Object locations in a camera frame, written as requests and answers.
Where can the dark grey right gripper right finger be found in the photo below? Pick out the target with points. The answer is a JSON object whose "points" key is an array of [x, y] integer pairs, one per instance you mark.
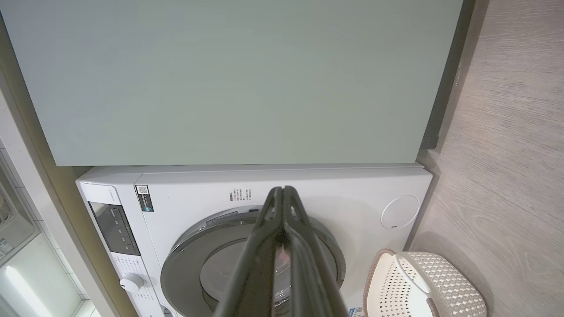
{"points": [[308, 273]]}

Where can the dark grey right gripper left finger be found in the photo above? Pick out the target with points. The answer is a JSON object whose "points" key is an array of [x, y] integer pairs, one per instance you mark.
{"points": [[257, 264]]}

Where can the washer door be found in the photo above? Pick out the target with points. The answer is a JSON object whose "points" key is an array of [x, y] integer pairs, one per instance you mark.
{"points": [[185, 268]]}

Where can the white front-load washing machine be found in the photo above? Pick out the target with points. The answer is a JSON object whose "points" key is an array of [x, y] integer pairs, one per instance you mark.
{"points": [[352, 189]]}

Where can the white washing machine dial knob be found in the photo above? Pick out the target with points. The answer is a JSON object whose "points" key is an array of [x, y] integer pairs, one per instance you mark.
{"points": [[131, 282]]}

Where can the cream woven plastic laundry basket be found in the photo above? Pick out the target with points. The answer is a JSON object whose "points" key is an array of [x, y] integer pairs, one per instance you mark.
{"points": [[440, 281]]}

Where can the black washer display panel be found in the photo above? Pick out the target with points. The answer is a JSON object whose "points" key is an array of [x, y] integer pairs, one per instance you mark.
{"points": [[115, 229]]}

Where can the blue white energy label sticker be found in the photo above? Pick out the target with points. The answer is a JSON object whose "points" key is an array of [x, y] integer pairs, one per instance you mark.
{"points": [[356, 312]]}

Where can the round white filter cover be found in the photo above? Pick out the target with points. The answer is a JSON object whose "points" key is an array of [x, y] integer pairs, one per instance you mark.
{"points": [[399, 212]]}

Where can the black QR code sticker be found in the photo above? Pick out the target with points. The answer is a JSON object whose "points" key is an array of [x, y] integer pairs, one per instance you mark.
{"points": [[144, 198]]}

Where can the pale green cabinet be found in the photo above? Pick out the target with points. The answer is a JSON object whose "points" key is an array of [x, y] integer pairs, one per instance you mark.
{"points": [[229, 79]]}

